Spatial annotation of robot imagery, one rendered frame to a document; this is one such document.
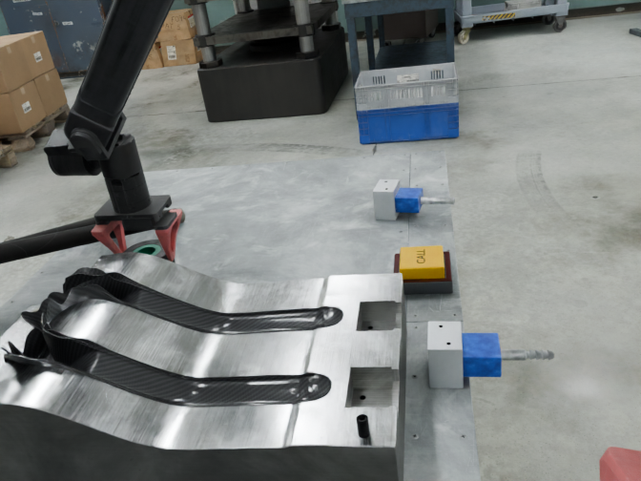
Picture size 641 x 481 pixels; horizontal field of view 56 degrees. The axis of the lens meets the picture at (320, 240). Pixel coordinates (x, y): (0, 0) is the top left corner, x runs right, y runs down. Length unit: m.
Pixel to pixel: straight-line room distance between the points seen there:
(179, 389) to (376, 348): 0.20
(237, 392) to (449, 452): 0.21
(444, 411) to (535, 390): 1.22
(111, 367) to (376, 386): 0.26
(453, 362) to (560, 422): 1.15
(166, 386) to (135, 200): 0.38
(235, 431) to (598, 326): 1.71
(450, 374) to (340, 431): 0.19
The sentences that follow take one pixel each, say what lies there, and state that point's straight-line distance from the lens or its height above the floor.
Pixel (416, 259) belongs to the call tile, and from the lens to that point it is 0.84.
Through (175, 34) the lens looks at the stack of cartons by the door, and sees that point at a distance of 7.13.
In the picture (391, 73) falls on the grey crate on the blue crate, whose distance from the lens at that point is 4.00.
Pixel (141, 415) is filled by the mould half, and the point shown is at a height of 0.89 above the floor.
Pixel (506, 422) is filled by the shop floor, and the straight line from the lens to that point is 1.78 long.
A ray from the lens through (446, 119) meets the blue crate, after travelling 3.69.
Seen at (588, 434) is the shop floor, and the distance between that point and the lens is 1.78.
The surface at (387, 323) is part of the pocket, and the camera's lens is 0.68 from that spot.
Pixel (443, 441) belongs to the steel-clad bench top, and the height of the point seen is 0.80.
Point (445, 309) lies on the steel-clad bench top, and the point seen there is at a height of 0.80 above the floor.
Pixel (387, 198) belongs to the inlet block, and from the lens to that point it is 1.01.
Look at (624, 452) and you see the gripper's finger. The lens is 0.28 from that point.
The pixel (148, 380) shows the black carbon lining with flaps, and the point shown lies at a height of 0.89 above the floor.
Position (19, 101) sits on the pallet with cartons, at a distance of 5.09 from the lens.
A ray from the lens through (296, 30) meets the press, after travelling 4.39.
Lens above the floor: 1.27
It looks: 28 degrees down
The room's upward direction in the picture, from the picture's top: 8 degrees counter-clockwise
